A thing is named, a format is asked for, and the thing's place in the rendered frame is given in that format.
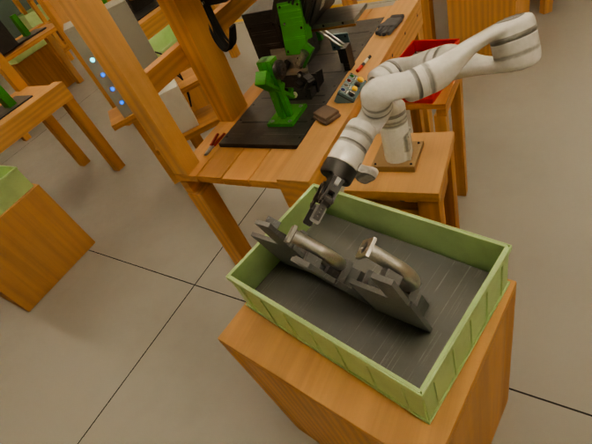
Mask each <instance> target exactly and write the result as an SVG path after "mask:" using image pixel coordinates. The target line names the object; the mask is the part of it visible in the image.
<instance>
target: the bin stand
mask: <svg viewBox="0 0 592 444"><path fill-rule="evenodd" d="M404 103H405V107H406V110H410V111H411V122H412V128H413V133H422V132H426V130H425V123H424V116H423V109H436V112H435V114H434V117H433V118H434V126H435V132H447V131H450V129H449V119H448V110H449V108H450V107H451V119H452V130H453V131H454V133H455V142H454V155H455V178H456V189H457V195H458V196H466V195H467V192H468V182H467V164H466V146H465V128H464V111H463V79H462V78H461V79H457V80H453V81H452V82H451V83H450V84H449V85H448V86H446V87H445V88H444V89H443V90H442V91H441V92H440V94H439V96H438V97H437V99H436V100H435V102H434V103H433V104H427V103H411V102H404Z"/></svg>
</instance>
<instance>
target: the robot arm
mask: <svg viewBox="0 0 592 444"><path fill-rule="evenodd" d="M488 44H490V45H491V51H492V56H488V55H480V54H478V53H477V52H478V51H479V50H480V49H481V48H483V47H484V46H486V45H488ZM541 56H542V49H541V43H540V40H539V34H538V30H537V22H536V18H535V15H534V14H533V13H531V12H523V13H519V14H518V13H517V14H515V15H513V16H510V17H508V18H504V19H502V20H501V21H498V22H497V23H495V24H493V25H491V26H489V27H487V28H486V29H485V30H483V31H481V32H479V33H477V34H475V35H473V36H471V37H470V38H469V39H467V40H465V41H463V42H461V43H460V44H458V45H457V44H452V43H450V44H444V45H441V46H438V47H435V48H430V49H428V50H425V51H423V52H420V53H418V54H416V55H412V56H406V57H399V58H393V59H389V60H387V61H385V62H384V63H382V64H380V65H378V66H377V67H375V68H374V69H372V70H371V71H370V72H369V73H368V75H367V83H366V84H365V85H364V86H363V87H362V89H361V92H360V100H361V106H362V108H361V109H360V112H359V114H358V116H357V117H355V118H352V119H351V120H350V121H348V122H347V124H346V125H345V127H344V130H343V132H342V134H341V135H340V137H339V139H338V140H337V141H336V143H335V144H334V145H333V147H332V149H331V150H330V152H329V155H328V157H327V158H326V159H325V161H324V163H323V165H322V167H321V173H322V175H323V176H325V177H326V178H327V180H326V181H323V183H321V184H320V186H319V188H318V190H317V192H316V193H315V195H314V198H313V201H312V203H310V207H309V208H310V209H309V211H308V212H307V215H306V216H305V218H304V220H303V224H305V225H307V226H311V225H312V224H313V223H315V224H317V225H318V224H320V222H321V220H322V217H323V215H324V214H325V212H326V210H327V209H328V208H329V207H330V206H331V205H332V204H333V203H334V201H335V199H336V197H337V194H338V192H339V190H340V189H341V187H342V186H344V187H349V186H350V185H351V184H352V181H353V179H354V178H356V180H357V181H359V182H361V183H363V184H368V183H369V182H371V181H374V180H375V179H376V177H377V175H378V173H379V171H378V169H377V168H375V167H373V166H365V165H362V163H363V160H364V158H365V156H366V153H367V151H368V149H369V147H370V146H371V144H372V142H373V140H374V137H375V136H376V135H377V134H378V133H379V132H380V133H381V141H382V145H383V150H384V155H385V159H386V161H387V162H388V163H391V164H400V163H404V162H405V161H407V160H411V158H412V152H413V148H412V141H411V129H410V127H409V126H408V120H407V114H406V107H405V103H404V101H403V100H402V99H406V100H407V101H409V102H414V101H417V100H421V99H423V98H425V97H427V96H429V95H432V94H434V93H437V92H438V91H440V90H442V89H444V88H445V87H446V86H448V85H449V84H450V83H451V82H452V81H453V80H457V79H461V78H468V77H474V76H481V75H490V74H499V73H506V72H513V71H517V70H523V69H526V68H528V67H530V66H532V65H534V64H536V63H537V62H538V61H539V60H540V58H541ZM316 203H319V204H316ZM326 208H327V209H326Z"/></svg>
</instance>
